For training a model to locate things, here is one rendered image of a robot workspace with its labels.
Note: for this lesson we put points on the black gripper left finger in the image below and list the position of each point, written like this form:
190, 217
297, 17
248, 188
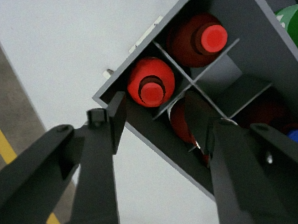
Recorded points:
32, 184

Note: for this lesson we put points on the grey divided crate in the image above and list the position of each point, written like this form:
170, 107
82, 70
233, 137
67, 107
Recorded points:
259, 54

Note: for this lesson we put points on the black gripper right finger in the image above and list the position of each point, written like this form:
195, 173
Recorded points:
244, 193

